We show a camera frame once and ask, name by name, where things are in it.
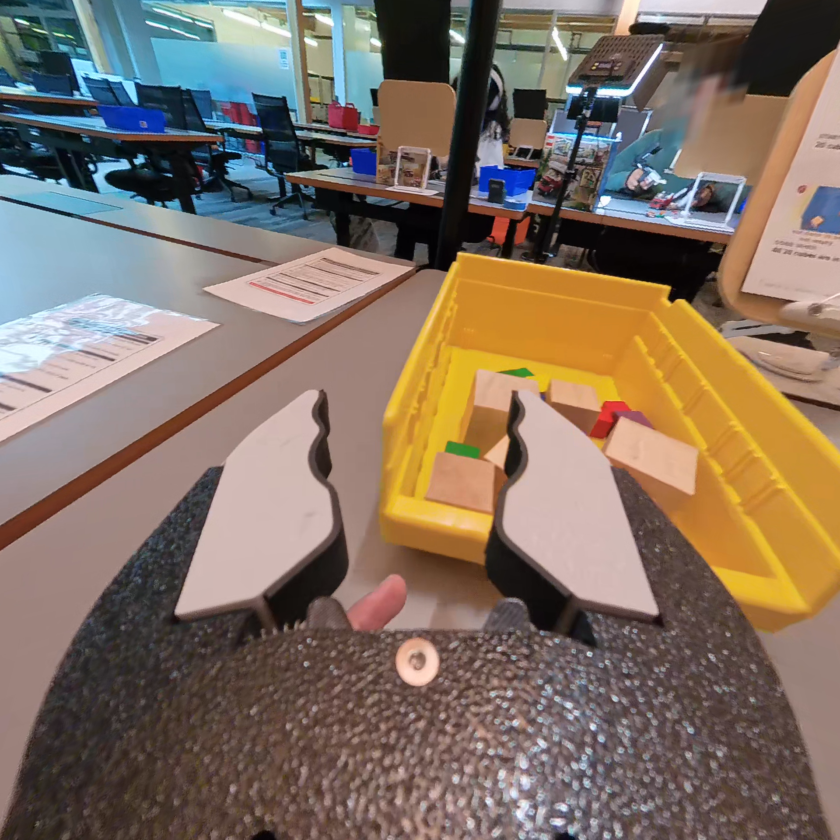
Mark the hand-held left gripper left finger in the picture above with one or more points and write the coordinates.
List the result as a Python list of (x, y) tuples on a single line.
[(262, 512)]

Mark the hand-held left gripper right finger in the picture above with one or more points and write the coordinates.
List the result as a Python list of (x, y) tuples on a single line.
[(571, 525)]

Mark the pile of large plain wooden cubes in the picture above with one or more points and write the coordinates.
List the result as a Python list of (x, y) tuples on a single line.
[(649, 459)]

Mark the pile of small coloured cubes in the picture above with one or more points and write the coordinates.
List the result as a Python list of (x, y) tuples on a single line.
[(607, 417)]

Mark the yellow plastic box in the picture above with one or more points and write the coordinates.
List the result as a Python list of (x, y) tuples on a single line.
[(722, 426)]

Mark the colourful toy box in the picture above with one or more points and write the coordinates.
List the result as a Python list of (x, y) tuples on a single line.
[(577, 170)]

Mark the white printed paper sheet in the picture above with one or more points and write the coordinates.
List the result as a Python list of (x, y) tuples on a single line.
[(315, 282)]

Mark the laminated printed sheet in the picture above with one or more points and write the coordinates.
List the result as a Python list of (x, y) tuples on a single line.
[(85, 354)]

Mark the long wooden-edged desk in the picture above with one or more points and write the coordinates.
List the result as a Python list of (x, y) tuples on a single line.
[(164, 134), (341, 180)]

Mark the small black device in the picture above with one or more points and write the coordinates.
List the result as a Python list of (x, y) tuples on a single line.
[(497, 190)]

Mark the blue plastic bin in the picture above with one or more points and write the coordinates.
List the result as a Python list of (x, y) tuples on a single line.
[(131, 119), (517, 180), (362, 161)]

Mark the clear acrylic stand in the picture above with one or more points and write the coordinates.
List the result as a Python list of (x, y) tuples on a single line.
[(715, 176)]

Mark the white instruction sheet on stand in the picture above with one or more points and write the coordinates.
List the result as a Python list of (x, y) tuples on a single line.
[(807, 229)]

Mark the black office chair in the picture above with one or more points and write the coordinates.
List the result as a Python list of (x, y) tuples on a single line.
[(164, 102), (275, 131)]

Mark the red basket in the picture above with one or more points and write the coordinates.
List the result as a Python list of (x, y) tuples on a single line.
[(342, 117)]

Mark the black pole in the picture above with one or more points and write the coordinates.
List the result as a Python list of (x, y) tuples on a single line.
[(469, 131)]

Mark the light panel on tripod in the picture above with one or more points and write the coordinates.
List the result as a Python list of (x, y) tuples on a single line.
[(617, 59)]

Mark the clear picture frame stand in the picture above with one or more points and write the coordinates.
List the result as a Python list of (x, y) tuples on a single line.
[(413, 167)]

